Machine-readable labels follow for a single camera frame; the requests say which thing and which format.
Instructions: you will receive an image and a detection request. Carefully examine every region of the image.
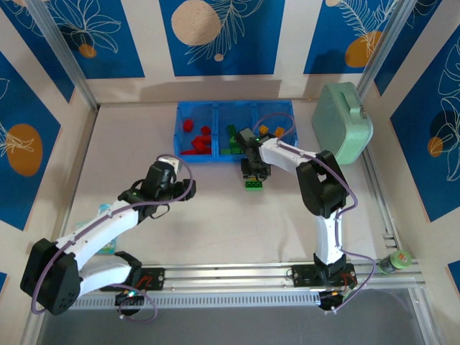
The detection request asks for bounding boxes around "blue three-compartment bin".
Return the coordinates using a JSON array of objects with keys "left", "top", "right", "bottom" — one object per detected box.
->
[{"left": 173, "top": 100, "right": 300, "bottom": 165}]

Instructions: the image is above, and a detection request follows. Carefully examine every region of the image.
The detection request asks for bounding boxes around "light blue packet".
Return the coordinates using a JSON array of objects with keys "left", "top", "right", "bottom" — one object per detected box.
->
[{"left": 75, "top": 203, "right": 119, "bottom": 256}]

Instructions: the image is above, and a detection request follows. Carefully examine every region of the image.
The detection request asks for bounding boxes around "mint green carry case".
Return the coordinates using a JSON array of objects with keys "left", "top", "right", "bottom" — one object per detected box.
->
[{"left": 310, "top": 81, "right": 374, "bottom": 166}]

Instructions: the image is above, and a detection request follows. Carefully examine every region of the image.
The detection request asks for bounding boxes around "green plastic bottle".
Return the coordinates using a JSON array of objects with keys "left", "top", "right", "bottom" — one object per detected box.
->
[{"left": 379, "top": 250, "right": 413, "bottom": 276}]

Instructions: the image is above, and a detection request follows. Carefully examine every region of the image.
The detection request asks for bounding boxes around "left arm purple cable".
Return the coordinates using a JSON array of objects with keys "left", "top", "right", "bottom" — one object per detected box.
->
[{"left": 31, "top": 153, "right": 195, "bottom": 323}]

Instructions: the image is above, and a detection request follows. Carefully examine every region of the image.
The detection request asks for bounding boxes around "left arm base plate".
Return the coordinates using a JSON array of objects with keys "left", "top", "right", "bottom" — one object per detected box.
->
[{"left": 118, "top": 267, "right": 166, "bottom": 292}]

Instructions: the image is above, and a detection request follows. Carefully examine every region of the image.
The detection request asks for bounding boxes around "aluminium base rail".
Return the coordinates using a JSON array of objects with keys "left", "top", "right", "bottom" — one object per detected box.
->
[{"left": 71, "top": 260, "right": 427, "bottom": 298}]

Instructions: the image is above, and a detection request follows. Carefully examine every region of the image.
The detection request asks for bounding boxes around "grey slotted cable duct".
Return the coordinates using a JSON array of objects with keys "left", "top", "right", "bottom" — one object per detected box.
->
[{"left": 73, "top": 291, "right": 324, "bottom": 311}]

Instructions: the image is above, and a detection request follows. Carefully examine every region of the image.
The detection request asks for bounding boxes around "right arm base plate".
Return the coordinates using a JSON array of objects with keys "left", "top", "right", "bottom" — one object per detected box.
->
[{"left": 291, "top": 264, "right": 357, "bottom": 288}]

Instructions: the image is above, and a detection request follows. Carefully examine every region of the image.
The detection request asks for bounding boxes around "aluminium frame post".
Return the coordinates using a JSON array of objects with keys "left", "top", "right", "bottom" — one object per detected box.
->
[
  {"left": 24, "top": 0, "right": 101, "bottom": 111},
  {"left": 357, "top": 0, "right": 413, "bottom": 104}
]

